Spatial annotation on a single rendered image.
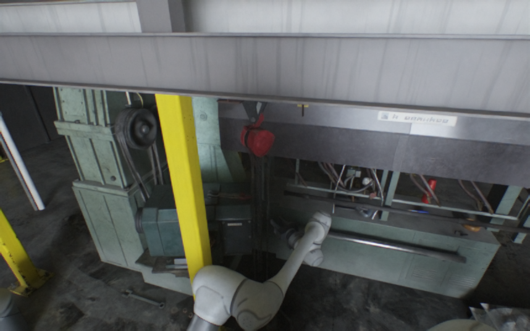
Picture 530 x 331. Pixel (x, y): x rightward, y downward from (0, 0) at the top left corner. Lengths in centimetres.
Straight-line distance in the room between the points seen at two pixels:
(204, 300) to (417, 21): 133
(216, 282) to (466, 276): 204
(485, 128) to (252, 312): 170
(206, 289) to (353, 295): 162
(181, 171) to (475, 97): 104
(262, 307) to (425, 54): 90
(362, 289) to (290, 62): 203
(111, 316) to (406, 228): 231
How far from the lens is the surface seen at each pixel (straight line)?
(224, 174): 232
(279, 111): 190
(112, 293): 265
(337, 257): 244
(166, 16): 101
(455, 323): 72
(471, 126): 202
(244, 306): 95
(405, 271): 254
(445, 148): 201
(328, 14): 129
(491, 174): 218
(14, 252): 286
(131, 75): 119
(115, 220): 243
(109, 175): 225
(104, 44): 125
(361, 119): 187
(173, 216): 182
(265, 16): 134
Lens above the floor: 189
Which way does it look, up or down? 27 degrees down
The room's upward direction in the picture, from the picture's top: straight up
